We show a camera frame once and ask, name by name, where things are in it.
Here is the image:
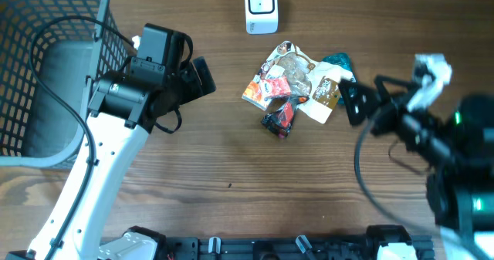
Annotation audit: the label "beige snack pouch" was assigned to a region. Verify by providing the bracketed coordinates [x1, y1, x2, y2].
[252, 41, 334, 124]

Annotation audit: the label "blue mouthwash bottle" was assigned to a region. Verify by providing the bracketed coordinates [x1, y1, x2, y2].
[313, 52, 356, 110]

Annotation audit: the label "orange small box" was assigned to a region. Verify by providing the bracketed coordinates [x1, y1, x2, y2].
[242, 80, 272, 110]

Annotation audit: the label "black red snack packet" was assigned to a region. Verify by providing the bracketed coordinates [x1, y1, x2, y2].
[261, 95, 310, 138]

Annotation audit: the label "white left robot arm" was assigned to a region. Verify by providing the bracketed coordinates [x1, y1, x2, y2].
[6, 32, 216, 259]

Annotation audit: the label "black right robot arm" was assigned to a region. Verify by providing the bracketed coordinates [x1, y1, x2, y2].
[339, 74, 493, 259]

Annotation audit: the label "white barcode scanner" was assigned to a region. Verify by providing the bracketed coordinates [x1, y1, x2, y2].
[245, 0, 279, 35]

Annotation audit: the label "grey plastic mesh basket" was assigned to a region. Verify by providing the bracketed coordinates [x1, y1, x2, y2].
[1, 0, 127, 169]

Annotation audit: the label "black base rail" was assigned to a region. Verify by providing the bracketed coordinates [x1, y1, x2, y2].
[154, 235, 436, 260]

